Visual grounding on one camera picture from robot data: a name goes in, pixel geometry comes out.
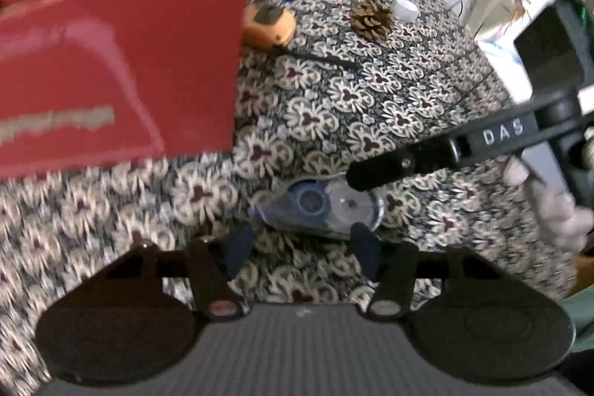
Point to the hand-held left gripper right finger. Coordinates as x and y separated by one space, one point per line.
366 245

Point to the brown pinecone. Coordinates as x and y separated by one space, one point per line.
371 20

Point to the patterned blanket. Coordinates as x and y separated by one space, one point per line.
348 99

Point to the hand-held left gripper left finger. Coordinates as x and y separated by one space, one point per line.
239 245

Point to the large red box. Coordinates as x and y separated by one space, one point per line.
116 52

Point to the beige paper bag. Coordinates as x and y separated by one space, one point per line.
492 6

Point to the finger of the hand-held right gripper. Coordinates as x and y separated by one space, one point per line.
399 166

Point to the white round container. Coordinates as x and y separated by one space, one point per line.
406 9

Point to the orange round device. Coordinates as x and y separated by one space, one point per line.
271 27

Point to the person's right hand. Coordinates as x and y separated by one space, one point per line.
557 210

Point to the blue clear correction tape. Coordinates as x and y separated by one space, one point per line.
315 202

